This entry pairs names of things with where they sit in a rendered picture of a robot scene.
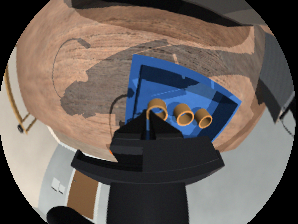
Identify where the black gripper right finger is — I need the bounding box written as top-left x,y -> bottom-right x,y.
149,110 -> 184,140

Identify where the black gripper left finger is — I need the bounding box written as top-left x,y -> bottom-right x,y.
112,109 -> 147,140

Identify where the blue open box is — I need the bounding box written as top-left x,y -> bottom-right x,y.
125,54 -> 242,142

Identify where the bronze bushing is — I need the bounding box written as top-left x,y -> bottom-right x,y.
147,98 -> 168,121
173,103 -> 194,126
194,108 -> 212,128

